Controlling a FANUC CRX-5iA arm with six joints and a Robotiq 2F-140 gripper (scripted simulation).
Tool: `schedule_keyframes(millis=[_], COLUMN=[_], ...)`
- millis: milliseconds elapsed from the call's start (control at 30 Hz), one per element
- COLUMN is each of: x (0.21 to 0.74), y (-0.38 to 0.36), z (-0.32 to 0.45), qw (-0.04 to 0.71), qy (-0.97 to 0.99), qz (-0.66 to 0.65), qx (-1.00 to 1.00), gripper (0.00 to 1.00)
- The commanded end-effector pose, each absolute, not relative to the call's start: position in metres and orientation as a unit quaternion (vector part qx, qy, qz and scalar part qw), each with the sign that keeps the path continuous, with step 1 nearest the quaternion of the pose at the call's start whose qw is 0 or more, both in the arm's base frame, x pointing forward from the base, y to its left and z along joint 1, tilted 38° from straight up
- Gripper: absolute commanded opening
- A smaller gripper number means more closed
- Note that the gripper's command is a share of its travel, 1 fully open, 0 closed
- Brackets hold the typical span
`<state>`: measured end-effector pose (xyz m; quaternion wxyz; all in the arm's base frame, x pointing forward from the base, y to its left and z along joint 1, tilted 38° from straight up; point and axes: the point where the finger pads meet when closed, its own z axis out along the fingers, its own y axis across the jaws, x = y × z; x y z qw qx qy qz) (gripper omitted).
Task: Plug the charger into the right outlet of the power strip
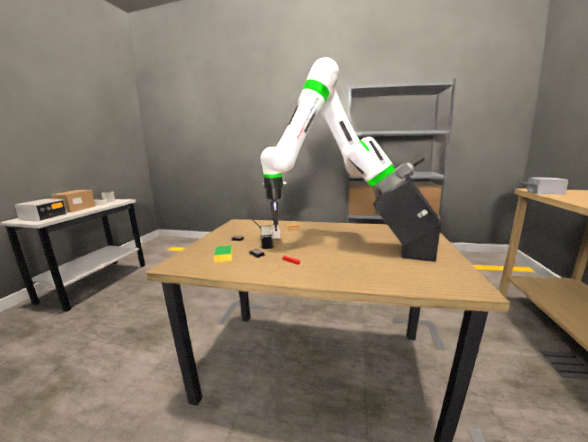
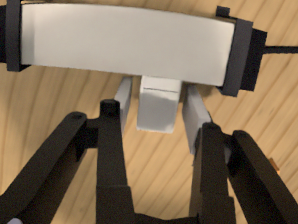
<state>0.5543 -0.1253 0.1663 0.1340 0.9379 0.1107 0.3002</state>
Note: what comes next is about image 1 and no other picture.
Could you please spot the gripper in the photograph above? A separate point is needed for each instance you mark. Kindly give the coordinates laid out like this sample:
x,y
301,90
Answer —
x,y
274,194

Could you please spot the red flat bar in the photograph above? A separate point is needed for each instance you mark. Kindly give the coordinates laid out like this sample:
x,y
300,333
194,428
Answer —
x,y
292,260

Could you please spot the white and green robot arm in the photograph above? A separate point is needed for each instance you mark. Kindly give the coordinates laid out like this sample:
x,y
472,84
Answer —
x,y
319,92

